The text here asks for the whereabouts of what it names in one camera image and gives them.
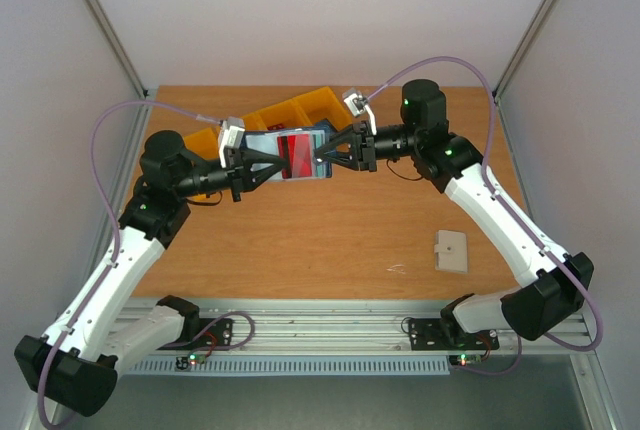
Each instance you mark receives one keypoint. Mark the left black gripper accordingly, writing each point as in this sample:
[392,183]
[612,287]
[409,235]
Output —
[248,156]

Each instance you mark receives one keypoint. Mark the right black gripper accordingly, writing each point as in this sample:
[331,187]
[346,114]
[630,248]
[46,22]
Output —
[364,146]

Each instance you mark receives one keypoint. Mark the blue card holder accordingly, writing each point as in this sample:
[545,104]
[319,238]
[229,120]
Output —
[267,142]

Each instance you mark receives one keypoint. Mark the red credit card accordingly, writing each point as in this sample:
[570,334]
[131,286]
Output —
[297,150]

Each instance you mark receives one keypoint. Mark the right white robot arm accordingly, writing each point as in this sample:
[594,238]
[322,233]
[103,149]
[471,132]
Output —
[551,282]

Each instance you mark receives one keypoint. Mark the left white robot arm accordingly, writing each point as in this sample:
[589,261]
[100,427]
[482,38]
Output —
[77,361]

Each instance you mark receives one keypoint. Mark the beige card holder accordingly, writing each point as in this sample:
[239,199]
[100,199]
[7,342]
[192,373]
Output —
[451,251]

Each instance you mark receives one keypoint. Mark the yellow bin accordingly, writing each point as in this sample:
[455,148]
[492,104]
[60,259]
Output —
[287,112]
[203,143]
[321,106]
[254,122]

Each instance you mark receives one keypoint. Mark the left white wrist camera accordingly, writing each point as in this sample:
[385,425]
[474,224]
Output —
[230,137]

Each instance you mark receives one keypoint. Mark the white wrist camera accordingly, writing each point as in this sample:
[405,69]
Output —
[359,105]
[230,137]

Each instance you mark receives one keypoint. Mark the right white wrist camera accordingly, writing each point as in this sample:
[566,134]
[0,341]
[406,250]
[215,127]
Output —
[359,105]

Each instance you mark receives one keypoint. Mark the aluminium rail frame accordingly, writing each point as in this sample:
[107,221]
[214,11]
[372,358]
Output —
[332,327]

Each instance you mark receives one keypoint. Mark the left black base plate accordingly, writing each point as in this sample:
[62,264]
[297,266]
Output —
[203,335]

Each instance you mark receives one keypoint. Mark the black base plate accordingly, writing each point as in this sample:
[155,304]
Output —
[426,334]
[203,335]

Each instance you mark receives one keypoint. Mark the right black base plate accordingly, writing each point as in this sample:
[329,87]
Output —
[426,334]

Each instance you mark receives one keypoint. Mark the grey slotted cable duct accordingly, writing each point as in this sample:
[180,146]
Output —
[277,366]

